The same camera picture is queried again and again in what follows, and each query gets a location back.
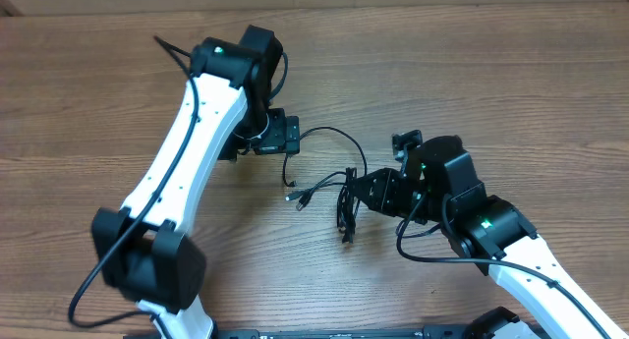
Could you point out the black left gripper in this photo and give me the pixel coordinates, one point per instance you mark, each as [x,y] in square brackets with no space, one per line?
[284,135]

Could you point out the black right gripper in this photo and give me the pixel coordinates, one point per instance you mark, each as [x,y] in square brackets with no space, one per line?
[385,181]

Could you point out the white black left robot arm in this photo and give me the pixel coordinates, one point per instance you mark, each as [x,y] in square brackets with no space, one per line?
[144,248]

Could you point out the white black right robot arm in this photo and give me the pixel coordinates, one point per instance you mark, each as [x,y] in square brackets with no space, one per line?
[494,235]

